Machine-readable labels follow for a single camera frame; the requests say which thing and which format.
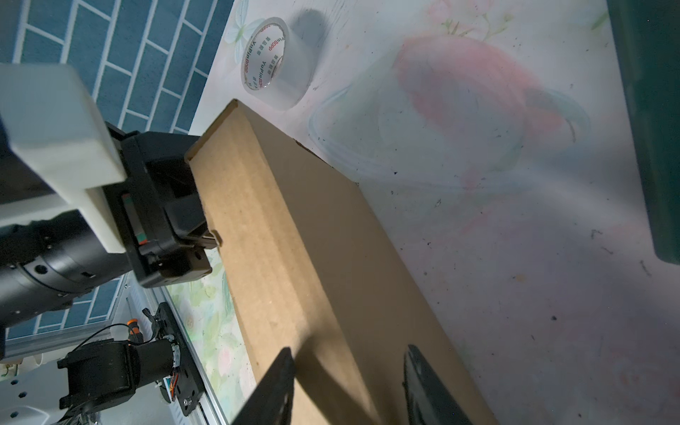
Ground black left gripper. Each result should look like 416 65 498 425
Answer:
104 124 216 288

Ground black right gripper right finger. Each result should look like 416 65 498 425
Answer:
403 345 472 425

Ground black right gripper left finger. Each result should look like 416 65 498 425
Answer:
232 347 296 425

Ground brown cardboard box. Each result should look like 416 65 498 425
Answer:
186 100 496 424

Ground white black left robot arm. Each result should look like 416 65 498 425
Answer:
1 127 216 329

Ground clear tape roll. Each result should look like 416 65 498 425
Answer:
240 17 313 111

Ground dark green flat block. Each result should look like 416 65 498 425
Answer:
607 0 679 264

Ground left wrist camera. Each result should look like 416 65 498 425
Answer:
1 64 127 253

